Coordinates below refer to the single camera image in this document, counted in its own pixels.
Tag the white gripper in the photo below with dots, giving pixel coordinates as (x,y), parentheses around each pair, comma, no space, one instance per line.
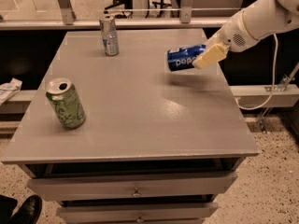
(234,34)

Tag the blue pepsi can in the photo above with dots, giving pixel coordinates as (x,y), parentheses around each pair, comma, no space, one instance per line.
(182,58)

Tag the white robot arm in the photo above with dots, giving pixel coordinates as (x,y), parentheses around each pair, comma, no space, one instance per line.
(268,17)

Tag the silver redbull can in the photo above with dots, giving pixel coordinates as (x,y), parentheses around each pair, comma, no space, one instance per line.
(109,35)

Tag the green soda can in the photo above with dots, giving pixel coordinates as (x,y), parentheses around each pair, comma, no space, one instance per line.
(65,102)

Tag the grey metal railing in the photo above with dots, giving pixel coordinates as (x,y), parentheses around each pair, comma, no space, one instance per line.
(129,14)

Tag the grey upper drawer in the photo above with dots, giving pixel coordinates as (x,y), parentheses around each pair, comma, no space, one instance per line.
(131,186)

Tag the grey drawer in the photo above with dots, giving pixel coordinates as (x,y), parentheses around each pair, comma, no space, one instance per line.
(131,186)
(138,213)

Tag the grey lower drawer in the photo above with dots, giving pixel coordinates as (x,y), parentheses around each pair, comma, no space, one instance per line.
(138,213)

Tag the white crumpled packet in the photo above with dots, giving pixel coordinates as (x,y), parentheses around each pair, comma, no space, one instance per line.
(7,90)

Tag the black leather shoe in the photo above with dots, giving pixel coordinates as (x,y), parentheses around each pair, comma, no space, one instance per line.
(29,211)

